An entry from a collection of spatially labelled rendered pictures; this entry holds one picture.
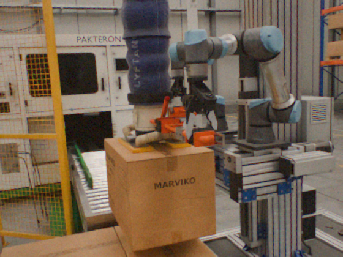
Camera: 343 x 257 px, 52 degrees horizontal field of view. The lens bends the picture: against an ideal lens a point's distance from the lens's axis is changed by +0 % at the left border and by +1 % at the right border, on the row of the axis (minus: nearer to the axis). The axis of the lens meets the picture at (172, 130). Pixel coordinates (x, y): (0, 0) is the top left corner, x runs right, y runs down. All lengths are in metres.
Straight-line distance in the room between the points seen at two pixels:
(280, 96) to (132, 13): 0.79
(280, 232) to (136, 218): 1.11
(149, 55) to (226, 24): 11.04
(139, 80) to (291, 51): 0.96
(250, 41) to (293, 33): 0.65
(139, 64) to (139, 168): 0.49
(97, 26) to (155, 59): 9.52
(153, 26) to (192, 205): 0.83
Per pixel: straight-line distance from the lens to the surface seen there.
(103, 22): 11.19
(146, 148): 1.59
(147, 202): 1.52
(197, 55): 1.16
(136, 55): 1.67
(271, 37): 1.56
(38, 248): 2.08
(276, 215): 2.29
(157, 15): 1.67
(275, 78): 1.68
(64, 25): 11.02
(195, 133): 1.14
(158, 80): 1.65
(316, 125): 2.27
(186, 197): 1.57
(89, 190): 2.94
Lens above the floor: 1.41
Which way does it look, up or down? 9 degrees down
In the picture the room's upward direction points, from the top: 3 degrees counter-clockwise
